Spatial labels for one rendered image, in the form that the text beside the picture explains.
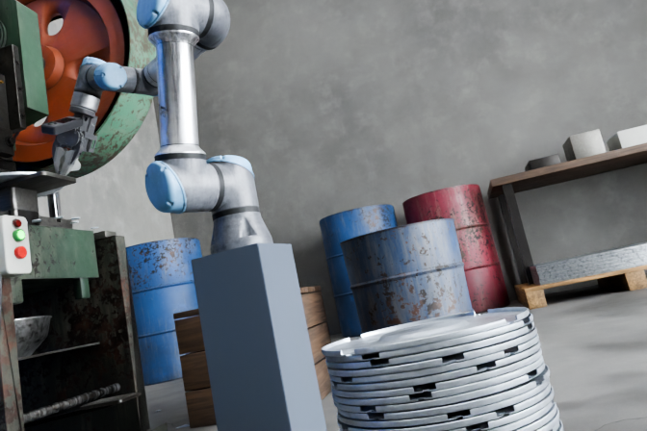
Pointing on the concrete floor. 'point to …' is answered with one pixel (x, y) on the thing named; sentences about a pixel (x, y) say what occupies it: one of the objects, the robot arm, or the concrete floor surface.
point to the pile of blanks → (449, 385)
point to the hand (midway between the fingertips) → (59, 174)
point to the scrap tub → (406, 274)
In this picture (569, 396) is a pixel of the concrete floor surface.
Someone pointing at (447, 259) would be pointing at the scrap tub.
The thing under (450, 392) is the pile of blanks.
